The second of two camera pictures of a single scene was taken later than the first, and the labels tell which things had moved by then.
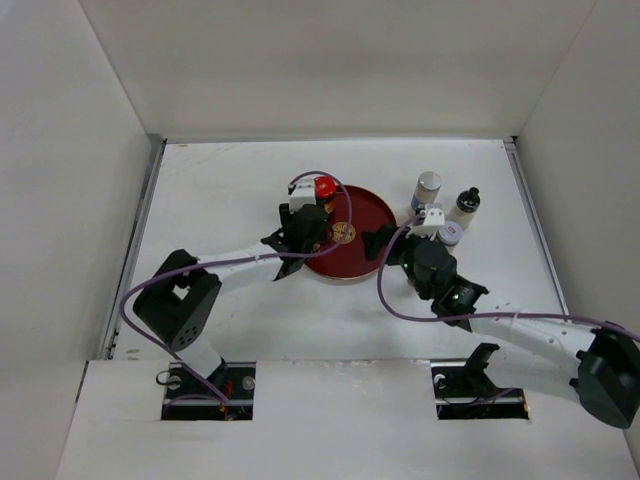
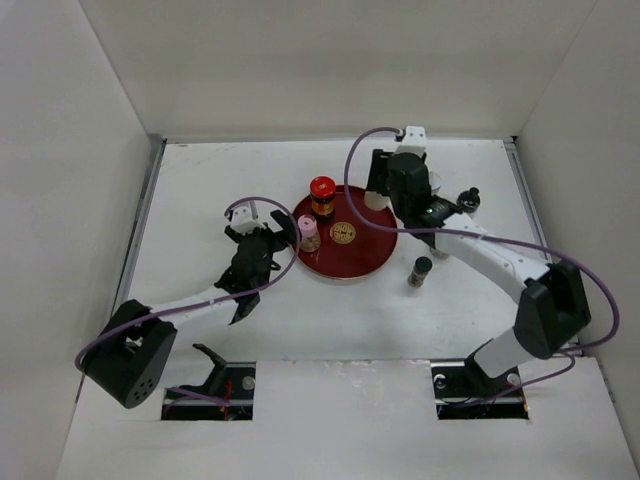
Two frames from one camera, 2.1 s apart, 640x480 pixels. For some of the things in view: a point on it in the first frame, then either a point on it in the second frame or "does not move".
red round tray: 352,259 does not move
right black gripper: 374,239 → 380,165
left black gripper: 287,216 → 279,241
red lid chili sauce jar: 325,189 does not move
